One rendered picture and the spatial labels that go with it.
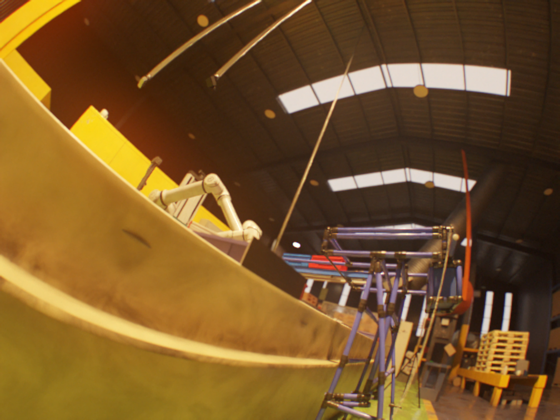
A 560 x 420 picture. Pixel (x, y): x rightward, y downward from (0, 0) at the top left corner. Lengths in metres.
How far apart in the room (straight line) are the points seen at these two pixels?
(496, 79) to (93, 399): 10.21
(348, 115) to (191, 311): 11.12
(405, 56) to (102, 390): 10.07
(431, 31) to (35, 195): 9.35
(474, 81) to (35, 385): 10.28
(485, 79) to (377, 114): 5.10
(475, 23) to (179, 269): 9.15
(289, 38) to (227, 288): 9.71
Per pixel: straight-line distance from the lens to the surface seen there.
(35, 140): 0.46
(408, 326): 7.53
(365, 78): 10.43
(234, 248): 0.74
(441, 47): 9.47
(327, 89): 10.69
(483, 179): 11.06
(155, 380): 0.63
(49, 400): 0.60
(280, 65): 10.52
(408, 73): 10.14
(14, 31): 3.49
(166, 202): 2.26
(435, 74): 9.94
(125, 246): 0.48
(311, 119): 11.69
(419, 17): 9.23
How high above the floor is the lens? 0.73
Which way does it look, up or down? 24 degrees up
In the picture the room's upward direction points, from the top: 23 degrees clockwise
